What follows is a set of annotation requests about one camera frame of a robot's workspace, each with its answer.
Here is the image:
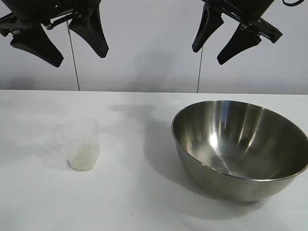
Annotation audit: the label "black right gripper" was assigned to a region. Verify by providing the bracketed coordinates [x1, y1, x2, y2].
[192, 0, 283, 65]

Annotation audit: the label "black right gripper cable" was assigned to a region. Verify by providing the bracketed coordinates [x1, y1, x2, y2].
[282, 0, 302, 8]

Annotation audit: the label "white rice grains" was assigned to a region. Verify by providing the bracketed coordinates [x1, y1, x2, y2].
[68, 143, 97, 172]

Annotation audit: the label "stainless steel mixing bowl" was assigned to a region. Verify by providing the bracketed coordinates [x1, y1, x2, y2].
[171, 100, 308, 202]

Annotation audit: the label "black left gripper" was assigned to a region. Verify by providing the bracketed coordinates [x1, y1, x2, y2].
[0, 0, 109, 68]

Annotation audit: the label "clear plastic measuring cup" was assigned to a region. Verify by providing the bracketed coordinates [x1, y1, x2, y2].
[54, 117, 100, 172]

